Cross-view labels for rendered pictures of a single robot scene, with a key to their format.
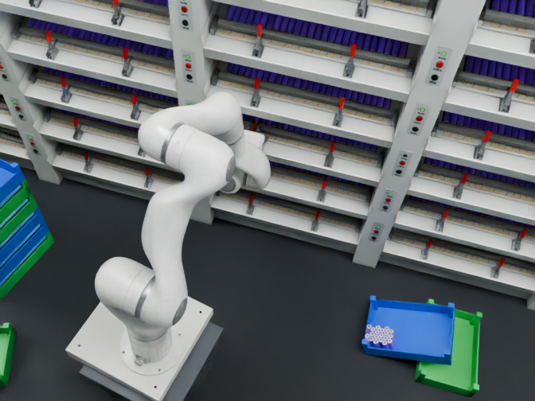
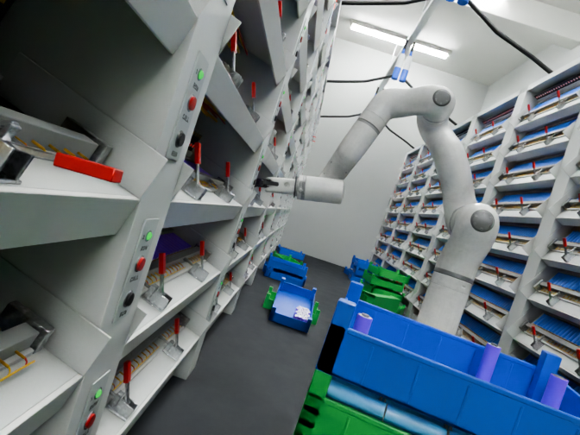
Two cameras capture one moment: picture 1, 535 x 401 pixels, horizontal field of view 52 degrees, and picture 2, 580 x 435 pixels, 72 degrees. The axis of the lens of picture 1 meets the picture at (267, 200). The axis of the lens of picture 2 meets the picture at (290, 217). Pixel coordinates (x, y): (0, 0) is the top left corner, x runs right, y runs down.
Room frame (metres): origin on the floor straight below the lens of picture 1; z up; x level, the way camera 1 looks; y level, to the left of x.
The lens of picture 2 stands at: (1.39, 1.44, 0.56)
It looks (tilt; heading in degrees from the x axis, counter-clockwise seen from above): 2 degrees down; 260
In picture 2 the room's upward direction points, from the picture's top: 18 degrees clockwise
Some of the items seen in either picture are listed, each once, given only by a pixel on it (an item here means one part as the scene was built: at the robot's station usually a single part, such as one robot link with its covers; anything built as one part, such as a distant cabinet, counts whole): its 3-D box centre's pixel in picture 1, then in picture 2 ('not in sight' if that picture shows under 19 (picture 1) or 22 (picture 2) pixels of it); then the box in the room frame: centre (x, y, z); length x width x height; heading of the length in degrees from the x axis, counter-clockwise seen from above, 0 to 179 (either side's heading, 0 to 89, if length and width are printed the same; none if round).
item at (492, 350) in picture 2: not in sight; (487, 366); (0.98, 0.96, 0.44); 0.02 x 0.02 x 0.06
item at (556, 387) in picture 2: not in sight; (550, 402); (0.95, 1.04, 0.44); 0.02 x 0.02 x 0.06
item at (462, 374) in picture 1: (449, 346); (292, 305); (0.84, -0.71, 0.04); 0.30 x 0.20 x 0.08; 168
